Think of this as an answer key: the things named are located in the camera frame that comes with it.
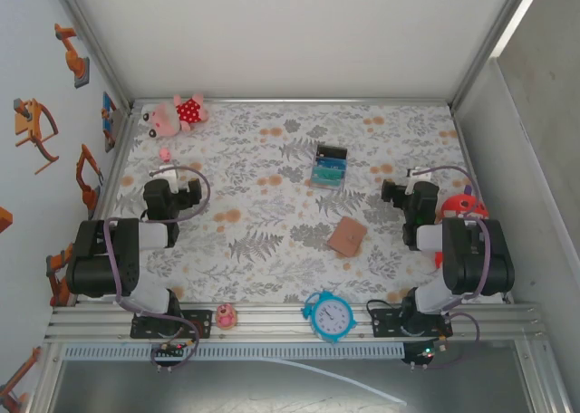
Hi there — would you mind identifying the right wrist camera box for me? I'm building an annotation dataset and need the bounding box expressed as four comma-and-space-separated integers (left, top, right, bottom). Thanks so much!
406, 168, 431, 195

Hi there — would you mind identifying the clear acrylic card box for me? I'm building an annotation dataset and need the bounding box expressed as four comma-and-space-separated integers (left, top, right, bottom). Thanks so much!
310, 143, 349, 191

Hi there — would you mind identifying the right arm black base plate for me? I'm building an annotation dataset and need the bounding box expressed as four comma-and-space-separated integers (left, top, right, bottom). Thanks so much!
370, 307, 454, 340

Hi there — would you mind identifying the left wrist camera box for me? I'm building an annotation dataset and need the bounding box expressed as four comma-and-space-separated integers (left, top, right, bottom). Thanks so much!
149, 165, 191, 192

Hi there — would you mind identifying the blue alarm clock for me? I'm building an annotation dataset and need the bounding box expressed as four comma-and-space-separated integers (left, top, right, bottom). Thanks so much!
301, 290, 359, 345

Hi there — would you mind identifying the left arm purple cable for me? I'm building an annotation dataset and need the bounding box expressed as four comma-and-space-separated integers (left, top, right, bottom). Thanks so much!
102, 165, 212, 372

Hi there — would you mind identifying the aluminium frame post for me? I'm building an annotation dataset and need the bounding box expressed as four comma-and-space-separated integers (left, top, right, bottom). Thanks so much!
48, 0, 135, 113
448, 0, 547, 113

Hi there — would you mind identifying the pink pig plush toy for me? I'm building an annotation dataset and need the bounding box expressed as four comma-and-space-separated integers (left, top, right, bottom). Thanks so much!
140, 93, 209, 139

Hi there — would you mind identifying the blue and orange sticker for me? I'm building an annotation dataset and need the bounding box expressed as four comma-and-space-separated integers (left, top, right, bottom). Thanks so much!
101, 91, 120, 154

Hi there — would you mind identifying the green VIP card stack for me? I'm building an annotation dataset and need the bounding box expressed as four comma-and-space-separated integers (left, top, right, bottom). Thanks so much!
311, 166, 345, 183

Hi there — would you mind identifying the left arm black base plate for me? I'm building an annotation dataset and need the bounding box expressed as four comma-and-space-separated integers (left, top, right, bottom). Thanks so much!
130, 309, 214, 341

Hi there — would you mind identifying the aluminium frame rail, thin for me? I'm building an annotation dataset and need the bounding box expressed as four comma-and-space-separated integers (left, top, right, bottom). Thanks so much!
130, 97, 454, 107

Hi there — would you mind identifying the orange claw sticker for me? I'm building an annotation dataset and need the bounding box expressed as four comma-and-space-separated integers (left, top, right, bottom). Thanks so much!
12, 98, 61, 176

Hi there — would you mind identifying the aluminium frame rail, wide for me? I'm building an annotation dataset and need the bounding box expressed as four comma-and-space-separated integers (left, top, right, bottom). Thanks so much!
43, 302, 544, 342

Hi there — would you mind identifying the pink bear figure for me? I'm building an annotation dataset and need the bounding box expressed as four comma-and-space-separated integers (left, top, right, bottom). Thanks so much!
215, 303, 239, 331

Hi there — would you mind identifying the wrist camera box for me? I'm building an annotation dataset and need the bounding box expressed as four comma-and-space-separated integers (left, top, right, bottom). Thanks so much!
406, 168, 431, 195
149, 165, 191, 192

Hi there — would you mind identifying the white slotted cable duct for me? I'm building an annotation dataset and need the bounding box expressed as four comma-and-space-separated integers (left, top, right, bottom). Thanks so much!
61, 343, 407, 360

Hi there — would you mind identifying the floral tablecloth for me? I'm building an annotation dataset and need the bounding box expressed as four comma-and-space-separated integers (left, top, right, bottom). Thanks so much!
88, 102, 507, 304

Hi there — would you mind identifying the black card stack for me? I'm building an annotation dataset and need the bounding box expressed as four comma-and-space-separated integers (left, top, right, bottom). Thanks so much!
315, 144, 349, 159

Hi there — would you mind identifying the white plastic tube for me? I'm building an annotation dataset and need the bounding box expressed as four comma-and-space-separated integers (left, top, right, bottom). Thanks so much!
266, 357, 408, 408

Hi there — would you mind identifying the brown leather card holder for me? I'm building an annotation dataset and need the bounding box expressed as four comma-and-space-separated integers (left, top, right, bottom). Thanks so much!
327, 216, 367, 258

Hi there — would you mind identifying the red monster plush toy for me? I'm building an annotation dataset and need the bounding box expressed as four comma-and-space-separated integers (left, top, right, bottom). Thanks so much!
433, 184, 490, 269

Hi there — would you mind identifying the aluminium frame side rail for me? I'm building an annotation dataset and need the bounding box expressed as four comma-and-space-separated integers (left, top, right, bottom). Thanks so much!
88, 107, 137, 222

